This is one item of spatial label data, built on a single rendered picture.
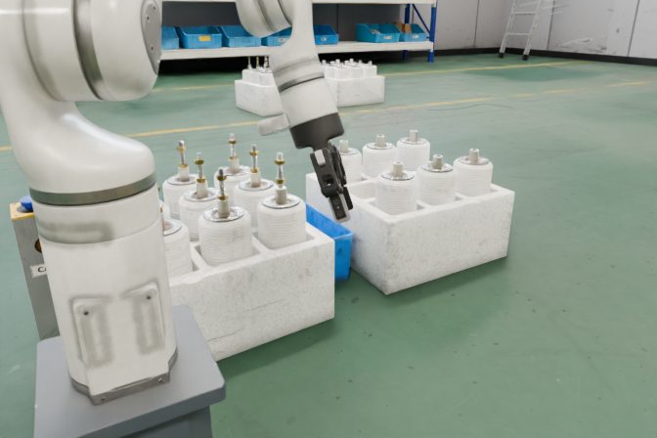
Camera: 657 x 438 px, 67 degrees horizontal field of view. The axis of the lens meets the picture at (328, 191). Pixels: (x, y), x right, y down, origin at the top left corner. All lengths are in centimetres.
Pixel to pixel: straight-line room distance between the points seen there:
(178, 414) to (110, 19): 31
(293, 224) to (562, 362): 56
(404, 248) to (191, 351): 70
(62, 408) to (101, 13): 31
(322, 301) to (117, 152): 70
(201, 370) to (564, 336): 80
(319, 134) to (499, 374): 55
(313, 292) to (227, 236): 22
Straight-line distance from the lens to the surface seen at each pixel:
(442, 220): 117
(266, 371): 95
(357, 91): 346
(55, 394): 50
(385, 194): 111
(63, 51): 37
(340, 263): 117
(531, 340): 108
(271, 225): 95
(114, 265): 41
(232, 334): 96
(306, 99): 69
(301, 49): 70
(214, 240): 91
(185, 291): 88
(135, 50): 37
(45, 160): 39
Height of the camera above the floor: 60
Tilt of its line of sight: 20 degrees down
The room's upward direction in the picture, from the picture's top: straight up
